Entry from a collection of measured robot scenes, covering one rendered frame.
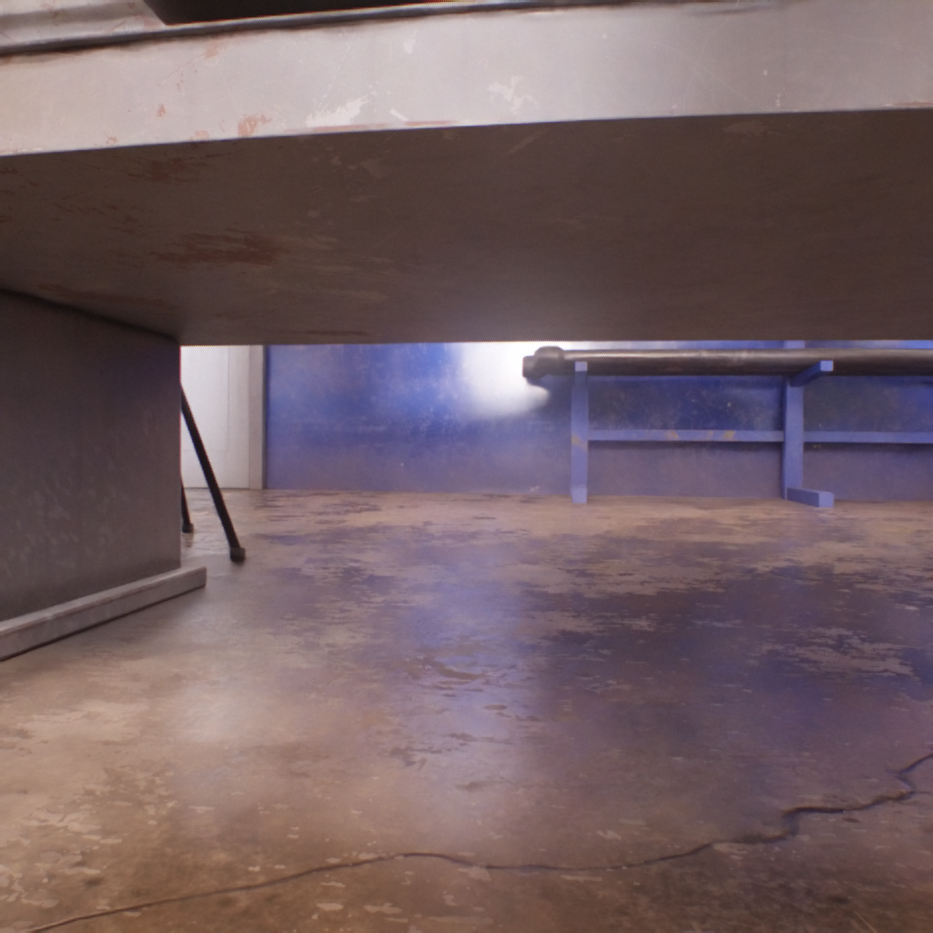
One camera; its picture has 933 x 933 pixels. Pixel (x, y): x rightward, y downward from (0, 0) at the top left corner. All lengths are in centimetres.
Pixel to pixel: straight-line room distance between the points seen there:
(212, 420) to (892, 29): 394
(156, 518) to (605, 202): 85
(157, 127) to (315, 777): 42
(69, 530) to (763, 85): 88
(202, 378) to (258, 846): 385
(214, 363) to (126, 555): 314
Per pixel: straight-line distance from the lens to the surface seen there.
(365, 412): 395
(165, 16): 59
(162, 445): 121
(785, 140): 48
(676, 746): 63
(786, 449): 380
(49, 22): 81
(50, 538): 101
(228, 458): 417
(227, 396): 418
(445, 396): 386
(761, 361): 343
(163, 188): 57
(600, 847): 48
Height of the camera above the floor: 23
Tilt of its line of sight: 1 degrees down
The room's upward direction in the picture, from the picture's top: 1 degrees clockwise
